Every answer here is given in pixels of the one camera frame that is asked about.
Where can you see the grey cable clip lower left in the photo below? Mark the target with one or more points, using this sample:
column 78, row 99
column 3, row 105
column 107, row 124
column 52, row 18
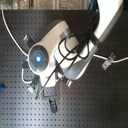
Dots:
column 25, row 64

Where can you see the grey cable clip right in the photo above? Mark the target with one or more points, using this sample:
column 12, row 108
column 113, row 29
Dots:
column 108, row 61

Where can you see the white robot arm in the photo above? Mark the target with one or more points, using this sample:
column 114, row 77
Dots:
column 63, row 54

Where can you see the grey cable clip upper left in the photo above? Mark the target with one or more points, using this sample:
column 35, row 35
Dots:
column 28, row 40

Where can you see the grey cable clip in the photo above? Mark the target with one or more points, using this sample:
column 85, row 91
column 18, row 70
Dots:
column 108, row 61
column 25, row 64
column 67, row 82
column 28, row 40

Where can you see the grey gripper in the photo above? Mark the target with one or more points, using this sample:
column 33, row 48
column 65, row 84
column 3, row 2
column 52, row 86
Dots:
column 48, row 89

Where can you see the grey cable clip middle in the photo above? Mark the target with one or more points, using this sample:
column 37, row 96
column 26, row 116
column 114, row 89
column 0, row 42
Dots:
column 67, row 82

